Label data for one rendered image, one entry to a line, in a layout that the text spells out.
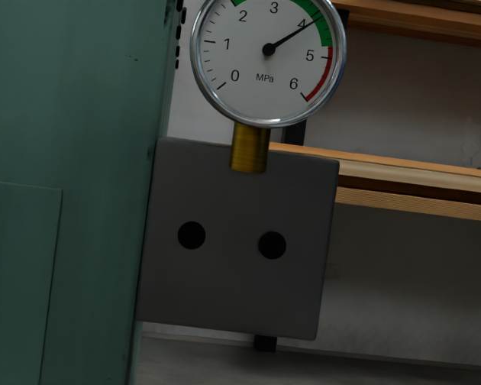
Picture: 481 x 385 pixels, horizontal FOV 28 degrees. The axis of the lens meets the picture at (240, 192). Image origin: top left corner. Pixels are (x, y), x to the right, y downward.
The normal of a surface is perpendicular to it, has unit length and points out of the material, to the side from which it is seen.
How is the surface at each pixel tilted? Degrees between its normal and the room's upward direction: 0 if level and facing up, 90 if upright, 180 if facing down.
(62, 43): 90
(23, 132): 90
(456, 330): 90
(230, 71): 90
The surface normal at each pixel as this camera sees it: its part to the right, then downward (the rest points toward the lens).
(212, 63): 0.07, 0.06
